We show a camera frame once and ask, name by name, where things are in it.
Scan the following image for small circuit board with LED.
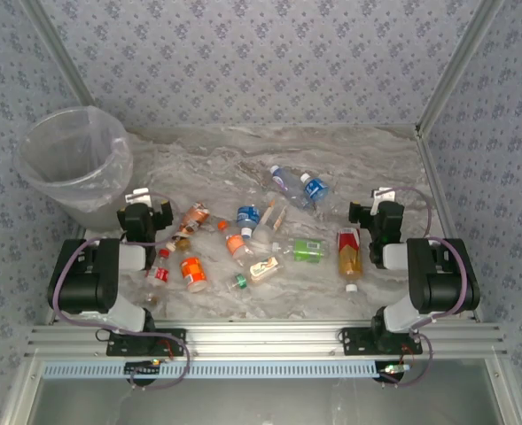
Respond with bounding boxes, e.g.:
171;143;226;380
377;362;411;376
124;359;163;374

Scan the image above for clear bottle with blue cap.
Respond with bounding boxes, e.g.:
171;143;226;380
269;165;313;210

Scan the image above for pale blue slotted cable tray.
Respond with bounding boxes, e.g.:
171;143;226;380
41;359;380;381

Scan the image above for clear bottle with orange stripes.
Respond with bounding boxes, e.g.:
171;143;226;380
250;199;289;243

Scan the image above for aluminium frame post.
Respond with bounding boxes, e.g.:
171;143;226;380
414;0;506;139
20;0;91;110

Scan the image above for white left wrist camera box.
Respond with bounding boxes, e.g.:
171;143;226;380
124;188;152;207

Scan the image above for grey translucent waste bin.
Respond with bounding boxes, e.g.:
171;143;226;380
13;105;135;232

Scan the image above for aluminium mounting rail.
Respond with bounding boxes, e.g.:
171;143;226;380
23;321;509;360

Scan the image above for bright orange label bottle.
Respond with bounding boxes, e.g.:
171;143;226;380
178;256;209;294

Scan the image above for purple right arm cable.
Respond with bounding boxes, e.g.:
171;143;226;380
378;185;471;390

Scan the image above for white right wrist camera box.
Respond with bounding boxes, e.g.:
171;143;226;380
370;187;398;205

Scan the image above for orange cap orange label bottle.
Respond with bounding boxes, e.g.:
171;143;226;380
217;220;256;267

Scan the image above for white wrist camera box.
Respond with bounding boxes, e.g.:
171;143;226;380
124;188;152;207
370;187;398;205

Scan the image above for green label plastic bottle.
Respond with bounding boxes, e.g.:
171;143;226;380
270;237;329;264

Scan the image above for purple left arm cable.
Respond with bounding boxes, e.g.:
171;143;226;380
49;190;191;391

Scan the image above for clear plastic bin liner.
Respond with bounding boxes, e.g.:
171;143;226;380
13;105;134;205

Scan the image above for small green cap bottle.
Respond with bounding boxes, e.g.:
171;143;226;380
225;273;249;292

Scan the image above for aluminium side frame bar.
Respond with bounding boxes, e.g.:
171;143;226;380
414;127;484;322

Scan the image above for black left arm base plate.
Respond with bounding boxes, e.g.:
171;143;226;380
105;327;188;358

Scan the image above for copper label plastic bottle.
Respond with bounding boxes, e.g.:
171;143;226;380
166;201;212;252

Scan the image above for red yellow label amber bottle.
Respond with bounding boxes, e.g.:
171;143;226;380
335;227;364;294

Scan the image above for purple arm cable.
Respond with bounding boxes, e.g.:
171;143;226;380
49;190;191;391
378;185;471;390

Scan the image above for aluminium frame leg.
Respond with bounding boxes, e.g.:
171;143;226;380
484;358;522;425
0;358;44;425

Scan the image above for crushed blue label bottle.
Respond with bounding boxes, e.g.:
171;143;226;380
235;204;262;240

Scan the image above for blue label bottle white cap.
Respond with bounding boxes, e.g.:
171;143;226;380
299;172;331;210

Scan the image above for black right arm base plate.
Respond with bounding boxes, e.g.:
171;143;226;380
339;326;424;358

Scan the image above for beige label plastic bottle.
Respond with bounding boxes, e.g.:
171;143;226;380
246;255;284;285

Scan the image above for red label cola bottle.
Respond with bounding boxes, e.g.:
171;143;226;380
143;247;173;309

